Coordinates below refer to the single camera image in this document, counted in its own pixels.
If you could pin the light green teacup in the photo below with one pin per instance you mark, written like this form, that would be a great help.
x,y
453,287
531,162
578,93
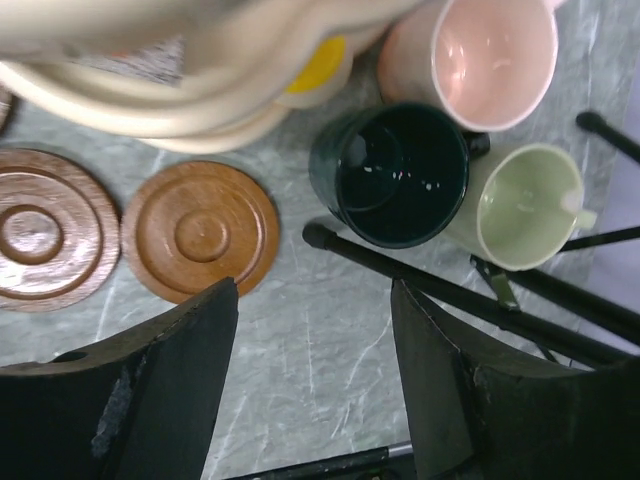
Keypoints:
x,y
521,206

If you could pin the black tripod stand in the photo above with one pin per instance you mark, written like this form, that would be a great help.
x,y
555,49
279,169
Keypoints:
x,y
502,308

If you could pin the yellow toy tart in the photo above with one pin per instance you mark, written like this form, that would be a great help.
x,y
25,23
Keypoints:
x,y
325,74

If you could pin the dark green teacup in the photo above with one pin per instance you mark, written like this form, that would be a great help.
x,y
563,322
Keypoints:
x,y
396,174

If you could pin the brown wooden coaster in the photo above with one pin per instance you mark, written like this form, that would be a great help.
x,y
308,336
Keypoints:
x,y
60,232
196,223

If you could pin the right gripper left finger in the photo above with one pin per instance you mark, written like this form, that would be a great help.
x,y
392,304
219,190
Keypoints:
x,y
141,404

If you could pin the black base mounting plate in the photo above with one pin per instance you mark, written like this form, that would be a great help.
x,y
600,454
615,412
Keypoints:
x,y
387,462

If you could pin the cream three-tier cake stand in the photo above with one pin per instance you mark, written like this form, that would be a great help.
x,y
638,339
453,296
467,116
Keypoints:
x,y
186,76

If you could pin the pink teacup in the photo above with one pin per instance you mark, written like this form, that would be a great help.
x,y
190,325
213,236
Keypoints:
x,y
485,63

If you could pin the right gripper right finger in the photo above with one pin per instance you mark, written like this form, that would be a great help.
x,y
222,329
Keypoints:
x,y
478,408

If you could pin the white toy cake slice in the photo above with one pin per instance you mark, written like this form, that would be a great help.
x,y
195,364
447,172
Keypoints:
x,y
162,62

